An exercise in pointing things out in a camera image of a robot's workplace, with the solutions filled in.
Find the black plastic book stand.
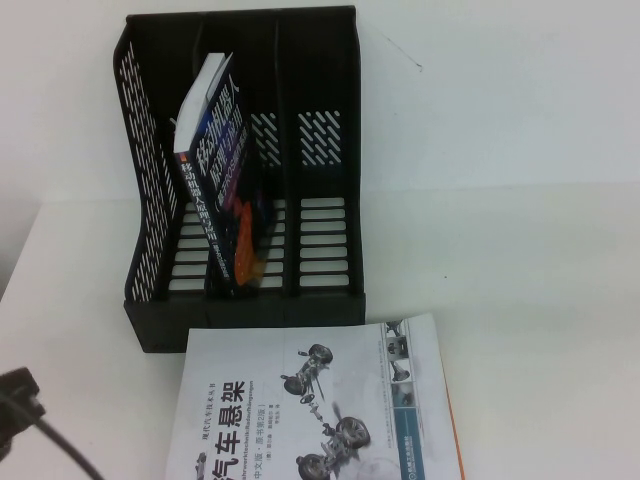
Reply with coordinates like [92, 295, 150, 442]
[110, 4, 369, 355]

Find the white orange ROS2 book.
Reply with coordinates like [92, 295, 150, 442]
[439, 344, 474, 480]

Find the black left camera cable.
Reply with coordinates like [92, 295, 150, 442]
[0, 389, 104, 480]

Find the white car suspension book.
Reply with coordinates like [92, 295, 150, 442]
[163, 313, 459, 480]

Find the dark blue robotics book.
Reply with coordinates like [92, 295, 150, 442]
[172, 51, 266, 301]

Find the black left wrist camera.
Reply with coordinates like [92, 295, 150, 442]
[0, 367, 45, 454]

